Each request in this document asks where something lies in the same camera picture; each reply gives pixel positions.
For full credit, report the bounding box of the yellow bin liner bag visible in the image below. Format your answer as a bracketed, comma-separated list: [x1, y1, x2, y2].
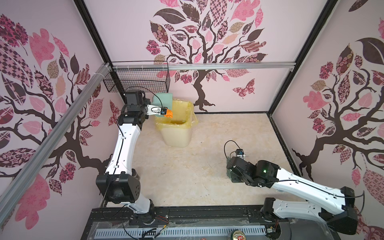
[155, 100, 199, 131]

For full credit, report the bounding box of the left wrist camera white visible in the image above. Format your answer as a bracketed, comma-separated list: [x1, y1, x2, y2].
[147, 105, 168, 116]

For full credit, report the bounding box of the cream trash bin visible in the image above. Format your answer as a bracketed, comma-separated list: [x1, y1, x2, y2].
[158, 100, 193, 148]

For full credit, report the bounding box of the aluminium rail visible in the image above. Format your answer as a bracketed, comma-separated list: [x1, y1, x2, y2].
[1, 63, 111, 224]
[113, 62, 296, 71]

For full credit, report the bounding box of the aluminium rail back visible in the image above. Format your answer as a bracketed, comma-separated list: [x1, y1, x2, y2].
[113, 62, 296, 71]

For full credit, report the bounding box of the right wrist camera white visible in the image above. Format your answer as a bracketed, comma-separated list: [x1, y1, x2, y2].
[235, 149, 245, 160]

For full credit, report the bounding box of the black wire basket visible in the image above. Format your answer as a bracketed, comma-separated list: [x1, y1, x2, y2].
[104, 60, 171, 94]

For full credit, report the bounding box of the white slotted cable duct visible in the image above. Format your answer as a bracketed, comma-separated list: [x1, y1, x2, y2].
[94, 226, 266, 240]

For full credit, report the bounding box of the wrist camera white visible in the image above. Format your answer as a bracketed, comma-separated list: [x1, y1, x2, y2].
[147, 105, 168, 116]
[235, 149, 245, 160]

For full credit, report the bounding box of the green plastic dustpan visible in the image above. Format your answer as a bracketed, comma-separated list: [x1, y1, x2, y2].
[152, 93, 173, 110]

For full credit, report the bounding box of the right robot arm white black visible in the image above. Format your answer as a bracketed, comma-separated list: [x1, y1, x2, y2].
[227, 156, 359, 235]

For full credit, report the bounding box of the aluminium rail left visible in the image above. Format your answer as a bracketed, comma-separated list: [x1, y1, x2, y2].
[1, 63, 111, 224]

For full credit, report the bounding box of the large orange paper scrap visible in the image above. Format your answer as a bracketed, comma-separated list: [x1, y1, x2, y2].
[165, 109, 173, 118]

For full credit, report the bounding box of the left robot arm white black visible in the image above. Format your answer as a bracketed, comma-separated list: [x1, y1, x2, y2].
[96, 91, 155, 219]

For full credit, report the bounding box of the small brown jar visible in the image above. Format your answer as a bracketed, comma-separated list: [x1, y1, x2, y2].
[132, 169, 141, 181]

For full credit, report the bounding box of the metal can top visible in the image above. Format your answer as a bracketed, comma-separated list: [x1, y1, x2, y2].
[228, 230, 246, 240]

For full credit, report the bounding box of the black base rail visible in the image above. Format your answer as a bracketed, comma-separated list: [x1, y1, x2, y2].
[80, 203, 341, 240]

